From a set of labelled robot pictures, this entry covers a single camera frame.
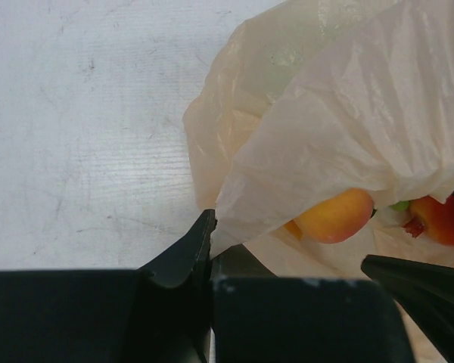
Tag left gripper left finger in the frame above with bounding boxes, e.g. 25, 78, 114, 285
138, 209, 216, 362

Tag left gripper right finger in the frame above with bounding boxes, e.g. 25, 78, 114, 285
361, 255, 454, 362

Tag green fruit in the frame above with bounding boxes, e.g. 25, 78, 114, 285
390, 200, 410, 212

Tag orange plastic bag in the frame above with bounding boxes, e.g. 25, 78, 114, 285
183, 1, 454, 277

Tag yellow mango fruit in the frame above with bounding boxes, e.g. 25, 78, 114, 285
284, 188, 374, 244

